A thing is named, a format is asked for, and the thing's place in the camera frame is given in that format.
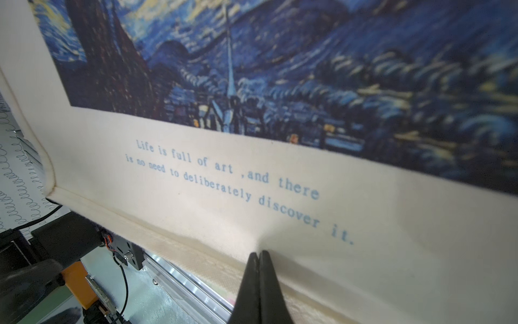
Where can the starry night canvas tote bag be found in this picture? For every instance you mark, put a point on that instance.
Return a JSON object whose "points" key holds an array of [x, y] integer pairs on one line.
{"points": [[369, 146]]}

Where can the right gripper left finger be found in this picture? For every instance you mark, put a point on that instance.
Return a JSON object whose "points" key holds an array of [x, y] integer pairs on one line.
{"points": [[247, 306]]}

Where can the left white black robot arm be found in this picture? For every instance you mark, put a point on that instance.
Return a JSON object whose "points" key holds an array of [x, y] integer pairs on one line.
{"points": [[32, 268]]}

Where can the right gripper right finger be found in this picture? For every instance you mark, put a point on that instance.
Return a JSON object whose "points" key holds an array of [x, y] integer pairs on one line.
{"points": [[273, 308]]}

